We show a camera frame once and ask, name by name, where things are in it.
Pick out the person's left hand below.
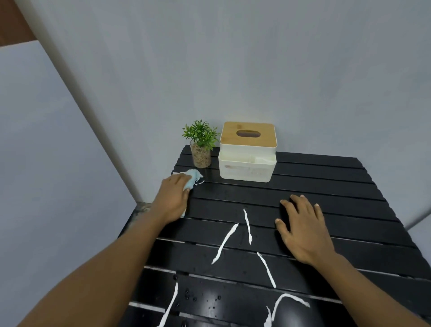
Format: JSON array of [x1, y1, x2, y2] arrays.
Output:
[[150, 173, 193, 225]]

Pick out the bamboo tissue box lid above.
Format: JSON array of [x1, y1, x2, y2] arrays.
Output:
[[220, 122, 277, 149]]

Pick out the small green plant glass pot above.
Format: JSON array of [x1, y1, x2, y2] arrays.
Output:
[[182, 119, 220, 169]]

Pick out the person's right hand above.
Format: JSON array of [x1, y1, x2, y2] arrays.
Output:
[[275, 194, 336, 267]]

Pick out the white tissue box organizer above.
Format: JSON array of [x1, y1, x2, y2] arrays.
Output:
[[218, 122, 277, 183]]

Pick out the person's right forearm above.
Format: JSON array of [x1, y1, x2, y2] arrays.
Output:
[[308, 251, 431, 327]]

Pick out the light blue cleaning cloth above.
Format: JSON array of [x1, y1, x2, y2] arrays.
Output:
[[172, 169, 205, 218]]

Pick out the scattered white paper strips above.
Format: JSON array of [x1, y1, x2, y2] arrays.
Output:
[[156, 208, 310, 327]]

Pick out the person's left forearm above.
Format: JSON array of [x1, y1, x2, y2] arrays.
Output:
[[17, 207, 169, 327]]

